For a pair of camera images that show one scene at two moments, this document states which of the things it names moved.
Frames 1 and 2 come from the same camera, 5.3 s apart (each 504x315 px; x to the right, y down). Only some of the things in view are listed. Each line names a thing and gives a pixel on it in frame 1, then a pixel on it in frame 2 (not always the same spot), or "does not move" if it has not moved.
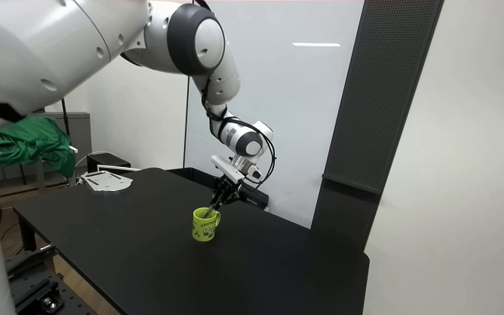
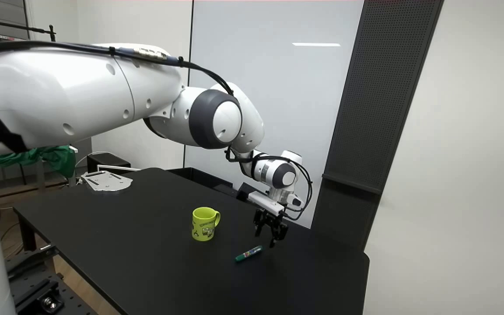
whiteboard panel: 293,62 does not move
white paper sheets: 104,181 does not move
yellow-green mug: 206,223 does not move
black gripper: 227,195 -> 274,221
